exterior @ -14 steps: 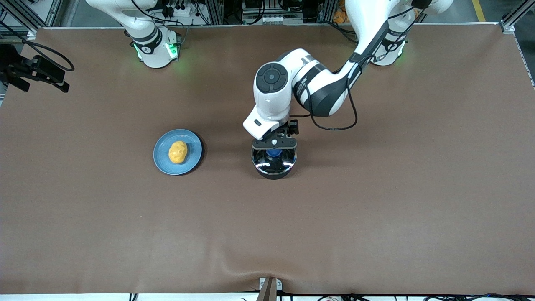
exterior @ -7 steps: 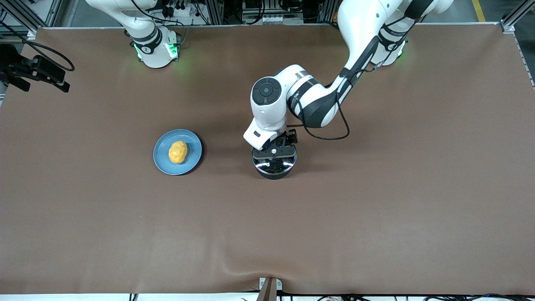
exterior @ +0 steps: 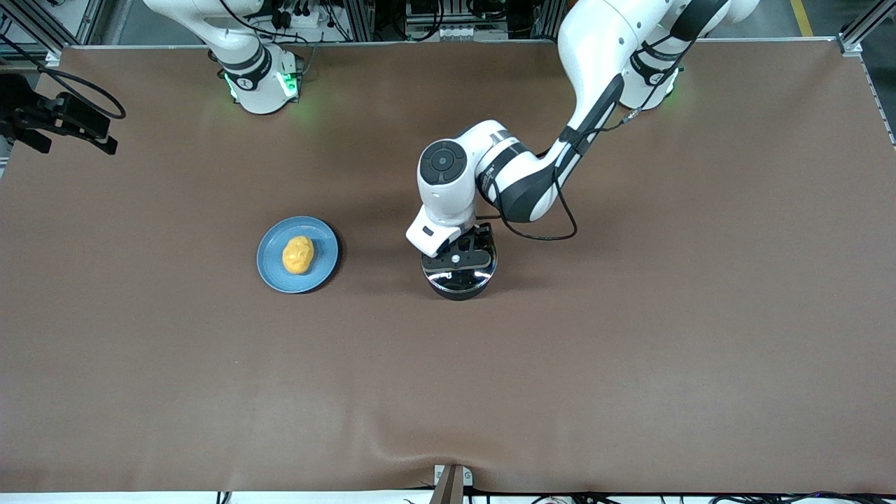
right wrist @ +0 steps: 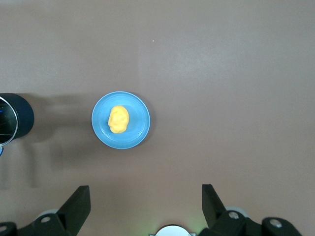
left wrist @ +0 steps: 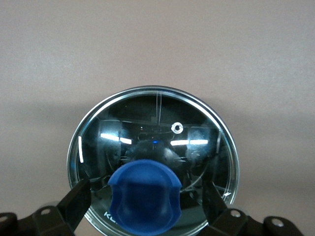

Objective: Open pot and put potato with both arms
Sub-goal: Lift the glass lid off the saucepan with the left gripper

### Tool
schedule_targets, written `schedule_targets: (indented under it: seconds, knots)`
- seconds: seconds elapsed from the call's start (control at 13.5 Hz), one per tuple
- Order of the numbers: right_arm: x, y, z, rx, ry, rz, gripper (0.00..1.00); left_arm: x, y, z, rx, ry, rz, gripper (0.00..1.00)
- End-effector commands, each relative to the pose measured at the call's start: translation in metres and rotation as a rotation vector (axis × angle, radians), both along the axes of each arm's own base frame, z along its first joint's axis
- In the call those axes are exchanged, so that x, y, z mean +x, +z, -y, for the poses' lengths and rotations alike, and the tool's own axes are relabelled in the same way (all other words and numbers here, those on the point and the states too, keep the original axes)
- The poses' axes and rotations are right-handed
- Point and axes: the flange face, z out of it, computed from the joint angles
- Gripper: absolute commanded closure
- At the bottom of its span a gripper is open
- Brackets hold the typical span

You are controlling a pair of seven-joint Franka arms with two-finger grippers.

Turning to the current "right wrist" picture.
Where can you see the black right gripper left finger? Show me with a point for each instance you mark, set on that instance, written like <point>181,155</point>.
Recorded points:
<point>71,216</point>

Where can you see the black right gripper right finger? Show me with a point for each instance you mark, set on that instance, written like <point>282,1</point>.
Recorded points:
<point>216,216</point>

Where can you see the yellow potato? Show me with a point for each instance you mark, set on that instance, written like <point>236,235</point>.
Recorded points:
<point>119,119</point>

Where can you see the glass lid with blue knob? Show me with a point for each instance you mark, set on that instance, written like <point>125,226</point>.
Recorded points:
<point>7,123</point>

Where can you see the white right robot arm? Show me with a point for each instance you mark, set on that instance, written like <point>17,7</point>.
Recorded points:
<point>172,232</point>

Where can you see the round blue plate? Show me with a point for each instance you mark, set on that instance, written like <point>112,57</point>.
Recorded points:
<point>103,132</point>

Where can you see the brown table cover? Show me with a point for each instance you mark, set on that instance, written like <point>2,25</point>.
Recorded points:
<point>221,73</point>

